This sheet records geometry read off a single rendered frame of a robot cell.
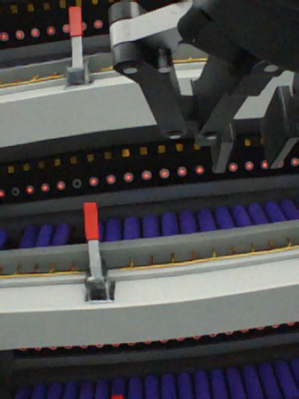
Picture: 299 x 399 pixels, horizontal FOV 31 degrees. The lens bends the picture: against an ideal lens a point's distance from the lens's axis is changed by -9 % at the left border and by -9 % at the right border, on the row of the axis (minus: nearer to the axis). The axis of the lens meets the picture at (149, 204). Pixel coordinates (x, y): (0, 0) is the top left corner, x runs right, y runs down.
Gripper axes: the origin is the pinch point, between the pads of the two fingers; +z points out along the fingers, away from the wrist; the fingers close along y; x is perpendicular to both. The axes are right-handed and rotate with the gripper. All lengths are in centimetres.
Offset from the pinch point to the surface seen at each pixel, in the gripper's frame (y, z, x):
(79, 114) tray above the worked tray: -12.2, 17.8, 8.7
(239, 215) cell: 2.8, 31.1, -0.1
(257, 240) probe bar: 3.8, 26.3, -3.7
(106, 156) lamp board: -11.4, 32.7, 8.5
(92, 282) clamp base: -12.9, 23.5, -6.3
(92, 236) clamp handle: -12.2, 21.6, -2.0
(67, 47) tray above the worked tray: -15.5, 31.1, 23.5
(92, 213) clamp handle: -11.9, 21.7, 0.1
